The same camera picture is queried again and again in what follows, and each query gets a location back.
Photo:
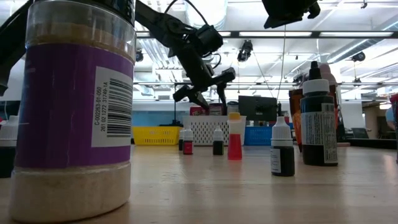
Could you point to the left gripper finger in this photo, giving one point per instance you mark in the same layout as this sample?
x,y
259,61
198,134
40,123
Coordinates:
x,y
186,92
224,77

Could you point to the red pink carton box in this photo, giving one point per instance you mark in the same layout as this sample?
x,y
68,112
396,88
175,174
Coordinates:
x,y
199,111

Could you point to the blue purple carton box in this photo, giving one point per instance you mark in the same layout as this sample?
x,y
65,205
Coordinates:
x,y
233,108

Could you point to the magenta pink carton box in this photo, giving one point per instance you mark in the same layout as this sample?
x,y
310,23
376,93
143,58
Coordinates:
x,y
216,109

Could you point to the small black dropper bottle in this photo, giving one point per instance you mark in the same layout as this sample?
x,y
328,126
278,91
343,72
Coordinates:
x,y
218,147

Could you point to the orange brown foil pouch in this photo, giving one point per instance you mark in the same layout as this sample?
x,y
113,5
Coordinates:
x,y
294,105

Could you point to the purple label spice jar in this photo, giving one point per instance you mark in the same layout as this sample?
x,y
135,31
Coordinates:
x,y
62,109

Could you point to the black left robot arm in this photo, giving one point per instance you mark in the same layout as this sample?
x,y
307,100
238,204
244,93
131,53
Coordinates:
x,y
155,18

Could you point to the black ceiling spotlight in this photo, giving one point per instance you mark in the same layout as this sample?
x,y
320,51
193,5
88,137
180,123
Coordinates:
x,y
139,56
359,56
245,51

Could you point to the white plastic basket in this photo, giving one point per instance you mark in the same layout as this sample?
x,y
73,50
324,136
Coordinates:
x,y
203,130

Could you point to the black monitor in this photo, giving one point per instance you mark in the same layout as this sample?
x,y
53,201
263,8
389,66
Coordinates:
x,y
258,107

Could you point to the small dropper bottle white cap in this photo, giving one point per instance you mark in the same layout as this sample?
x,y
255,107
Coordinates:
x,y
180,144

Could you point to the yellow plastic basket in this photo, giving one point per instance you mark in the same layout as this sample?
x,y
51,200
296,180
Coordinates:
x,y
155,136

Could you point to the small dropper bottle red label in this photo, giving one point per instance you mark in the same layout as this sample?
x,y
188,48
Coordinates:
x,y
188,146

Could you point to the blue plastic basket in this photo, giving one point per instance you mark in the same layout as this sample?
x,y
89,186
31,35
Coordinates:
x,y
258,137

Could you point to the orange dropper bottle yellow cap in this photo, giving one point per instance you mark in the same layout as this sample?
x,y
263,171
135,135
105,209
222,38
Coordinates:
x,y
234,146

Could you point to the black dropper bottle white label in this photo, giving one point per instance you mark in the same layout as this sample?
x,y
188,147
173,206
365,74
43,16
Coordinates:
x,y
284,161

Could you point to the large black dropper bottle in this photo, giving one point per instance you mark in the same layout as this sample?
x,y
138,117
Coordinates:
x,y
317,133

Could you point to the person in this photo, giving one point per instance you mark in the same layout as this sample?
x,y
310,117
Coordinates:
x,y
389,117

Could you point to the black background table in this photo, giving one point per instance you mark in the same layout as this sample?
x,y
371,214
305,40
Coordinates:
x,y
373,143

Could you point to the dark background monitor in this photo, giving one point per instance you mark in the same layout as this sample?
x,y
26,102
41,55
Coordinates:
x,y
6,109

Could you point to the black dropper bottle white cap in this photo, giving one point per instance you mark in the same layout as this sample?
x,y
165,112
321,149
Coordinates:
x,y
6,155

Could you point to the black background rig frame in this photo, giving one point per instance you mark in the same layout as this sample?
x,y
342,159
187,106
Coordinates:
x,y
174,115

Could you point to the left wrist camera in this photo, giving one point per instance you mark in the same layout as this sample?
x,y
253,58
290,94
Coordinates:
x,y
209,39

